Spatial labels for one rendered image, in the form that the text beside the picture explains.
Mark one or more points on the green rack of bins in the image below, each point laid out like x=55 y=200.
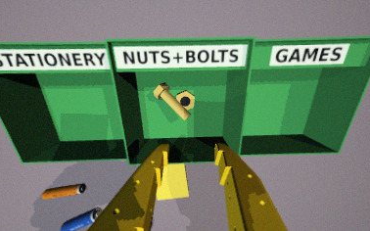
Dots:
x=292 y=96

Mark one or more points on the yellow block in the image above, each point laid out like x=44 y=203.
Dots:
x=174 y=182

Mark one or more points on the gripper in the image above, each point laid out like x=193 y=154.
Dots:
x=249 y=207

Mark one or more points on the blue battery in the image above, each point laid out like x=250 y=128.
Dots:
x=81 y=220

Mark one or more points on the tan hex-head bolt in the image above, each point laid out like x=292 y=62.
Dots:
x=162 y=92

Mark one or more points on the yellow hex nut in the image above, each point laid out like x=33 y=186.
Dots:
x=186 y=99

